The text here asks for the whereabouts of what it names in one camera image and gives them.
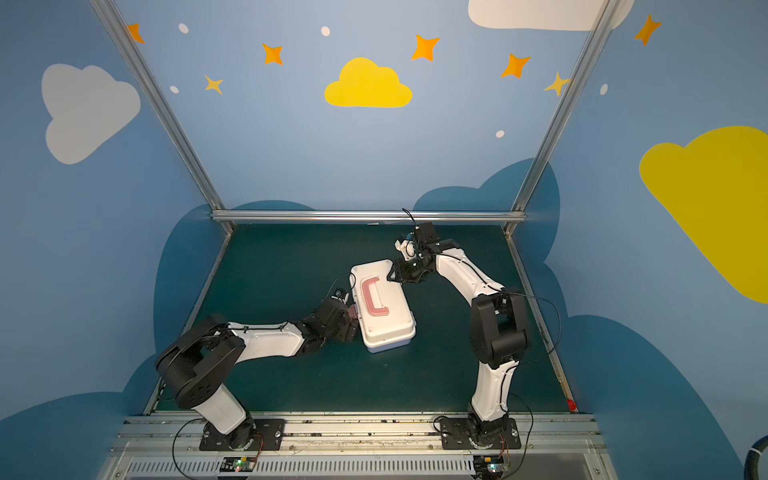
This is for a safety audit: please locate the white purple tool box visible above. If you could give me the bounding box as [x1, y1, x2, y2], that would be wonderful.
[349, 259, 416, 354]

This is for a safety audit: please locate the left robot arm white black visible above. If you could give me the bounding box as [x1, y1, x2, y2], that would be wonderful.
[155, 289, 358, 438]

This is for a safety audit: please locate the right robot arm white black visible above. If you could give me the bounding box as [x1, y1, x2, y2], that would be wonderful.
[388, 222, 532, 437]

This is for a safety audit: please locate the left controller board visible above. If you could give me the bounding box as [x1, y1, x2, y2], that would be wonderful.
[219, 457, 258, 473]

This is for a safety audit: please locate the controller board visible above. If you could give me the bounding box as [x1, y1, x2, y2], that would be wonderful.
[472, 456, 508, 480]
[219, 457, 258, 473]

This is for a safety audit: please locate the right controller board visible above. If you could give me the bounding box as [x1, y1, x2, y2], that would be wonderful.
[472, 456, 508, 480]

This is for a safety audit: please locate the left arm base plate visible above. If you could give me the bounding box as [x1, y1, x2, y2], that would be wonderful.
[199, 417, 286, 452]

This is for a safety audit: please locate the aluminium frame crossbar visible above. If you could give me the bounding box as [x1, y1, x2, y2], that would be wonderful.
[211, 210, 526, 224]

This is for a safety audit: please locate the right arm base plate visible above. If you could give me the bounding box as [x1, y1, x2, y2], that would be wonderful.
[432, 415, 522, 450]

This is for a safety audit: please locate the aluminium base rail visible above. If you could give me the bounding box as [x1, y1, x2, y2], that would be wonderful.
[98, 412, 617, 479]

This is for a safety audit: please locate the right aluminium frame post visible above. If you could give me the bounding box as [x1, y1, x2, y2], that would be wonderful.
[504, 0, 623, 240]

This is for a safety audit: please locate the aluminium frame post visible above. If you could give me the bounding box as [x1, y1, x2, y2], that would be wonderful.
[90, 0, 225, 213]
[504, 0, 623, 240]

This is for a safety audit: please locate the left aluminium frame post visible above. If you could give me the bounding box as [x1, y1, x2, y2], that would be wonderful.
[90, 0, 225, 213]

